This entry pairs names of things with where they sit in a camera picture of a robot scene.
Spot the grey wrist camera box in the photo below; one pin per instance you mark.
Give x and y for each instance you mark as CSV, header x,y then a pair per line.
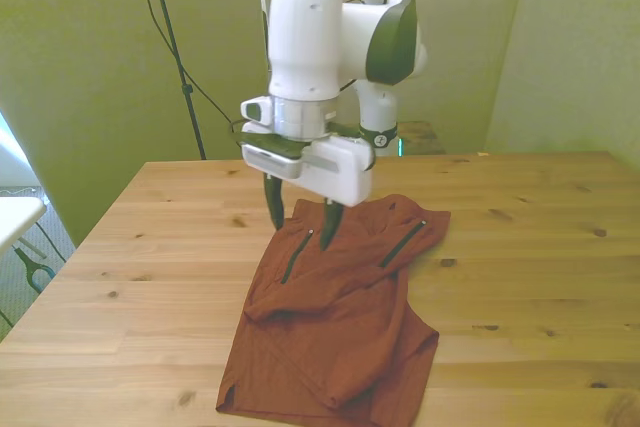
x,y
270,164

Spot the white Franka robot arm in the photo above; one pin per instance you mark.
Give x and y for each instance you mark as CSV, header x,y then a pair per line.
x,y
305,37

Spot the white board panel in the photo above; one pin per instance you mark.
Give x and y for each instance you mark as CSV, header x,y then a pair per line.
x,y
12,162

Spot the white side table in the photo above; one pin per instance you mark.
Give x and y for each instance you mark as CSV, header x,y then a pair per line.
x,y
17,217

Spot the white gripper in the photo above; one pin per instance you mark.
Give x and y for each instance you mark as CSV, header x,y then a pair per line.
x,y
340,172

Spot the black and blue table leg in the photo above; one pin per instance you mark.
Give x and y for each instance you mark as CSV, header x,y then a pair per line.
x,y
24,261

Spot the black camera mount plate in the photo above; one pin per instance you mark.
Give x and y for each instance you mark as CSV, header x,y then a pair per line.
x,y
270,141

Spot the black tripod stand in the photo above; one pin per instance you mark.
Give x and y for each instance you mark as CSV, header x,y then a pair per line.
x,y
188,92

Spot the rust orange shorts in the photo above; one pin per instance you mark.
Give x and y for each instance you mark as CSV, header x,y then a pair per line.
x,y
340,327

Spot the small wooden platform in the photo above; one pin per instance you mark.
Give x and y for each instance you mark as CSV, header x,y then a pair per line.
x,y
422,137

